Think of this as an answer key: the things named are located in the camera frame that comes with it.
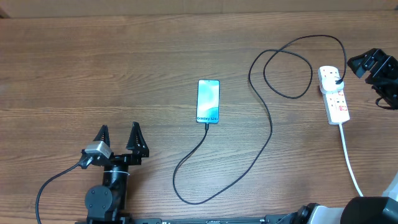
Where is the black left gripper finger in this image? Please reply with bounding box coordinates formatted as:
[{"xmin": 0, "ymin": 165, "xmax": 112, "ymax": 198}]
[
  {"xmin": 94, "ymin": 125, "xmax": 111, "ymax": 147},
  {"xmin": 126, "ymin": 121, "xmax": 149, "ymax": 156}
]

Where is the black charger cable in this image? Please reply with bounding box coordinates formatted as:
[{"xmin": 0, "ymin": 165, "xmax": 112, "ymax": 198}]
[{"xmin": 172, "ymin": 34, "xmax": 348, "ymax": 205}]

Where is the Samsung Galaxy smartphone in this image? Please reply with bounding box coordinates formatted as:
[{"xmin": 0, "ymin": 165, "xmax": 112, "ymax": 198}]
[{"xmin": 196, "ymin": 80, "xmax": 220, "ymax": 124}]

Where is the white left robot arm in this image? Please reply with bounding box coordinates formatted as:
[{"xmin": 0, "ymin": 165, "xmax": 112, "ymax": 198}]
[{"xmin": 80, "ymin": 122, "xmax": 149, "ymax": 223}]

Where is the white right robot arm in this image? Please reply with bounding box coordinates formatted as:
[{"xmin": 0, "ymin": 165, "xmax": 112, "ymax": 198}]
[{"xmin": 275, "ymin": 48, "xmax": 397, "ymax": 224}]

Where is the white charger plug adapter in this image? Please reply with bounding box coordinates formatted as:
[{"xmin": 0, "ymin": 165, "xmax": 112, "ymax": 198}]
[{"xmin": 320, "ymin": 76, "xmax": 345, "ymax": 94}]

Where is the white power strip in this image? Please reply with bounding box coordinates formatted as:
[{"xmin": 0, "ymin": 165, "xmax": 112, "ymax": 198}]
[{"xmin": 317, "ymin": 65, "xmax": 351, "ymax": 126}]

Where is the cardboard wall panel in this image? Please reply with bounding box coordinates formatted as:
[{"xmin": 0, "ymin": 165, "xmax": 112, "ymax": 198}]
[{"xmin": 1, "ymin": 0, "xmax": 397, "ymax": 18}]

